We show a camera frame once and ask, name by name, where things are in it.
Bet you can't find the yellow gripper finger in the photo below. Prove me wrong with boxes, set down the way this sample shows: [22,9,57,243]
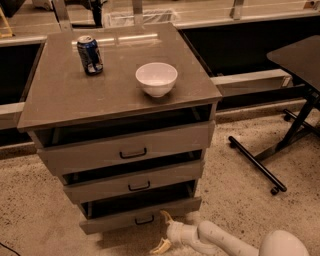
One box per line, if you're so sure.
[160,210,174,225]
[150,238,172,255]

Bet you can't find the grey drawer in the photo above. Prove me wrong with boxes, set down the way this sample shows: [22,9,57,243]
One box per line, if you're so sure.
[38,121,215,175]
[79,180,201,234]
[63,160,204,203]

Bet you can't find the yellow object at corner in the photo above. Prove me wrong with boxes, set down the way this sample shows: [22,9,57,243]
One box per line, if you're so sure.
[0,7,14,38]

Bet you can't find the blue soda can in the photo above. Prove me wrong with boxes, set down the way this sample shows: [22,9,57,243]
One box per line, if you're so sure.
[77,35,103,75]

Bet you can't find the black rolling side table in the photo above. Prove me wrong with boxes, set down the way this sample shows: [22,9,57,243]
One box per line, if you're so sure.
[228,35,320,195]

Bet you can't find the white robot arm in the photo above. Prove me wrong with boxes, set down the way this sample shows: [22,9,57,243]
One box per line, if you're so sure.
[150,210,310,256]

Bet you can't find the white mesh basket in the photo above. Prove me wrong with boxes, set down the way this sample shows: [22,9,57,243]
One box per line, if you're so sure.
[103,9,180,27]

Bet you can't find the white bowl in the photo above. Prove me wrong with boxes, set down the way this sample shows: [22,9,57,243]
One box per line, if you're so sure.
[135,62,178,98]

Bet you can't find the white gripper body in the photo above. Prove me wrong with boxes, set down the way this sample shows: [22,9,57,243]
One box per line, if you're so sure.
[166,221,206,253]

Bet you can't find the grey drawer cabinet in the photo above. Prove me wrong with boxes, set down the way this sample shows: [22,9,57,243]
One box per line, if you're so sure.
[17,22,223,221]

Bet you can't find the black cable on floor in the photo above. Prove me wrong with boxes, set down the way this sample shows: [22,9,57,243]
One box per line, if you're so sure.
[0,241,22,256]

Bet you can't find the grey metal railing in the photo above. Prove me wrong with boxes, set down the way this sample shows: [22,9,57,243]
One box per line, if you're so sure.
[0,0,320,130]

